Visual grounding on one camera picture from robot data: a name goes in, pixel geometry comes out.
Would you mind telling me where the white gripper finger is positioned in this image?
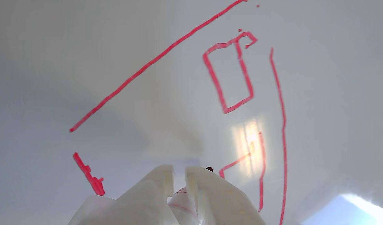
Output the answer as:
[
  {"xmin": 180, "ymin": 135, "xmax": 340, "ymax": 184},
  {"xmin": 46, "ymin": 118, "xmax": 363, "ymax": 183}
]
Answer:
[
  {"xmin": 69, "ymin": 164, "xmax": 179, "ymax": 225},
  {"xmin": 185, "ymin": 165, "xmax": 267, "ymax": 225}
]

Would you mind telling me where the white red whiteboard marker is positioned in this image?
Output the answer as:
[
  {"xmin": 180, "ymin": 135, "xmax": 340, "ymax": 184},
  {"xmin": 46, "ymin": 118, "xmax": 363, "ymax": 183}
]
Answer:
[{"xmin": 167, "ymin": 166, "xmax": 215, "ymax": 225}]

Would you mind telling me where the large whiteboard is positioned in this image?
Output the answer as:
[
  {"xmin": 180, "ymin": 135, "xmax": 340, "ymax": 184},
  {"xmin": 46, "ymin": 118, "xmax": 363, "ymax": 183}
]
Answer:
[{"xmin": 0, "ymin": 0, "xmax": 383, "ymax": 225}]

